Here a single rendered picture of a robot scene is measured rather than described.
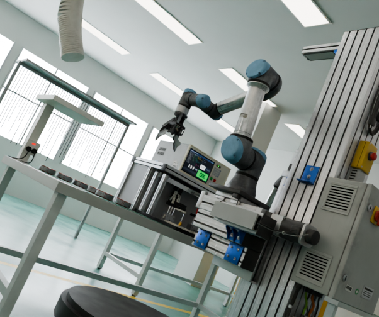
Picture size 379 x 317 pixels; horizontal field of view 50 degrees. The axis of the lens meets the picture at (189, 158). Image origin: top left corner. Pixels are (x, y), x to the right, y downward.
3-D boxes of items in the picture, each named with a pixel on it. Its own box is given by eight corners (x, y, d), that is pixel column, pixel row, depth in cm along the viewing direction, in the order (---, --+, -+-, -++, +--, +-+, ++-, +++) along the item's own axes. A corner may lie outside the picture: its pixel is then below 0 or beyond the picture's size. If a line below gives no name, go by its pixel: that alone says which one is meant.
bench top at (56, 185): (305, 292, 320) (307, 286, 320) (54, 190, 188) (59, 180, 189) (219, 253, 399) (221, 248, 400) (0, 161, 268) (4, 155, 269)
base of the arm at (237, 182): (260, 202, 198) (267, 183, 200) (240, 191, 190) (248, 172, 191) (238, 196, 210) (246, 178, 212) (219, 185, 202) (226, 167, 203)
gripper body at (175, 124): (172, 131, 223) (180, 111, 225) (163, 130, 230) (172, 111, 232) (182, 137, 228) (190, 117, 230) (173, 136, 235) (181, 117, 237)
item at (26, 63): (82, 243, 594) (138, 124, 624) (-50, 199, 484) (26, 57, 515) (70, 234, 633) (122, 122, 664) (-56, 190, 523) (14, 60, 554)
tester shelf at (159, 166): (230, 205, 309) (232, 200, 309) (164, 170, 268) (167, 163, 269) (194, 194, 343) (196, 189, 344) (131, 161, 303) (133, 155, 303)
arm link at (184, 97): (192, 87, 228) (182, 87, 234) (184, 104, 226) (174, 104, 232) (201, 94, 233) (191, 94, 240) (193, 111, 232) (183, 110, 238)
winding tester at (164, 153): (220, 194, 305) (231, 168, 308) (179, 171, 279) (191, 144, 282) (189, 184, 336) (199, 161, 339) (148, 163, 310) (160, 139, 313)
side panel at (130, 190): (135, 211, 277) (154, 168, 282) (131, 210, 276) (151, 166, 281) (115, 202, 299) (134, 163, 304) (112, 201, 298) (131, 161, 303)
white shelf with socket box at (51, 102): (74, 185, 264) (104, 122, 271) (20, 162, 242) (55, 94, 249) (55, 177, 292) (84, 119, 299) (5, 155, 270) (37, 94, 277)
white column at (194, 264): (209, 291, 677) (281, 113, 729) (190, 285, 650) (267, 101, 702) (191, 280, 716) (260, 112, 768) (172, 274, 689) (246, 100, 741)
